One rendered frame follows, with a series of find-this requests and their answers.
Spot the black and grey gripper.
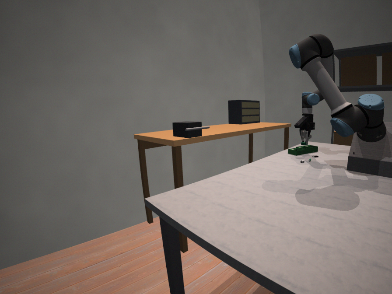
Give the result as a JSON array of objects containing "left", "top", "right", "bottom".
[{"left": 299, "top": 114, "right": 315, "bottom": 145}]

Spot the green rack of bins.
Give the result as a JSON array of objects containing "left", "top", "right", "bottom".
[{"left": 288, "top": 145, "right": 318, "bottom": 156}]

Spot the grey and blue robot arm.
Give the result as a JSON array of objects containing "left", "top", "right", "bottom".
[{"left": 289, "top": 34, "right": 386, "bottom": 142}]

